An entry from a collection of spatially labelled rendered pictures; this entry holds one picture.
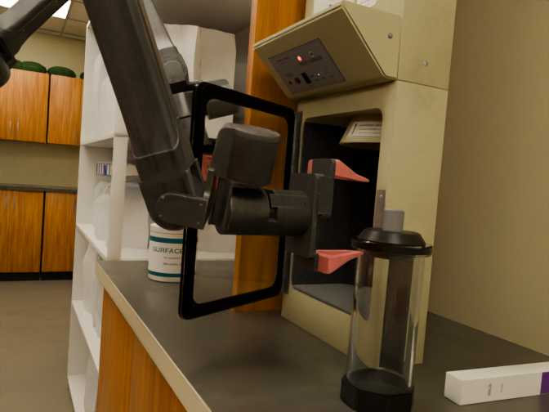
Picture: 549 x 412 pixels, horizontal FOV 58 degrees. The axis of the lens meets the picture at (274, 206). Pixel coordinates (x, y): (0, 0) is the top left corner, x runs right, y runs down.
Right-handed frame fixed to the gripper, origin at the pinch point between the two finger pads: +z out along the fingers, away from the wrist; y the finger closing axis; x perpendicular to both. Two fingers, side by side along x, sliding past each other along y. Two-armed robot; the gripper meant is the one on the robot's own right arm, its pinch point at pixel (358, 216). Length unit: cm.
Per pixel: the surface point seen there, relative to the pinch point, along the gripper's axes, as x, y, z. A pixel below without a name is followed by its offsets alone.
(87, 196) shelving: 233, -11, -8
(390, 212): -1.5, 0.8, 4.1
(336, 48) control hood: 15.8, 26.4, 4.5
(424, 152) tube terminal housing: 8.9, 10.6, 19.0
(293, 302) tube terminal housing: 36.1, -21.1, 12.1
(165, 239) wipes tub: 77, -14, -5
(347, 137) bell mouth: 23.5, 13.2, 13.5
